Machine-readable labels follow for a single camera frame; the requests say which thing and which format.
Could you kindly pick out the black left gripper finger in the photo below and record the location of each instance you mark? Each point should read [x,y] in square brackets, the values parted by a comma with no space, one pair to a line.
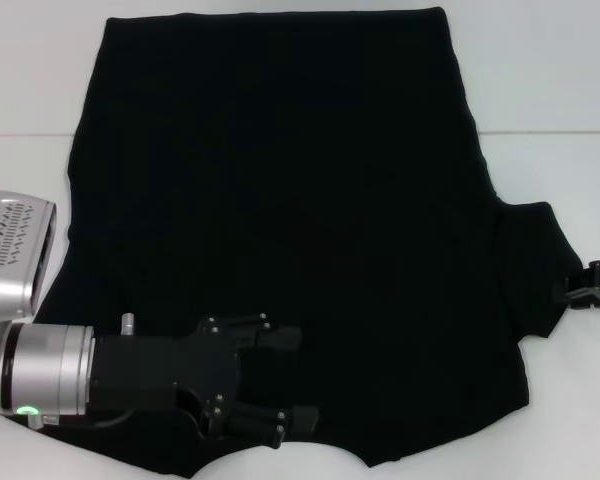
[280,337]
[302,417]

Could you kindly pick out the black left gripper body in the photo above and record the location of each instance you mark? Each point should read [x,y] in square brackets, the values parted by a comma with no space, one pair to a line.
[155,370]

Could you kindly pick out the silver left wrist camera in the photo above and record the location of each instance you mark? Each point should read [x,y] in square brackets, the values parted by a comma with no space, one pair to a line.
[10,250]

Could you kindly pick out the black t-shirt with FREE print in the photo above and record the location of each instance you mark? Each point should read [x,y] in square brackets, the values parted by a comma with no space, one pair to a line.
[280,175]

